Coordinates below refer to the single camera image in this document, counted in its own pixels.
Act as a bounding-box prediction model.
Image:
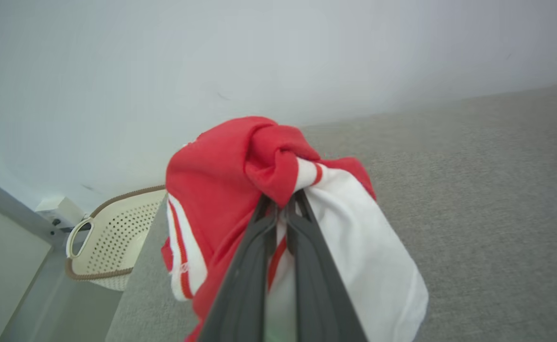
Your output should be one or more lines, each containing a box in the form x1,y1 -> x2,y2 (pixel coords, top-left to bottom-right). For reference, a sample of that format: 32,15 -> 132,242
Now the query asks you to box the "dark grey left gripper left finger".
198,195 -> 280,342

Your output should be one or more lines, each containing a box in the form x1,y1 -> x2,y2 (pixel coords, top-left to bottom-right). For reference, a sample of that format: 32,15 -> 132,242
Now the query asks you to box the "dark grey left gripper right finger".
286,190 -> 369,342

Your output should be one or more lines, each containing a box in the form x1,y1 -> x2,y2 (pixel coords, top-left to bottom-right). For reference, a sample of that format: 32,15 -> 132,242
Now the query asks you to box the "red and white jersey shirt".
161,116 -> 429,342

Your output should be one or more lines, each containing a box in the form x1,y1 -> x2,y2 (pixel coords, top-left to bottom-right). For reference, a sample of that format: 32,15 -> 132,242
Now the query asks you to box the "cream perforated laundry basket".
65,185 -> 168,292

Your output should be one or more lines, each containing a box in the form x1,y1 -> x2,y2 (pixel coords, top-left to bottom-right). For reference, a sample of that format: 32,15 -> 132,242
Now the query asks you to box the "small white wall box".
35,195 -> 87,229

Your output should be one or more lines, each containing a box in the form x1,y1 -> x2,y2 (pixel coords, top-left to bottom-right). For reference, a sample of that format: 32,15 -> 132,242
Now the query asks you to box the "grey metal frame rail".
0,168 -> 66,248

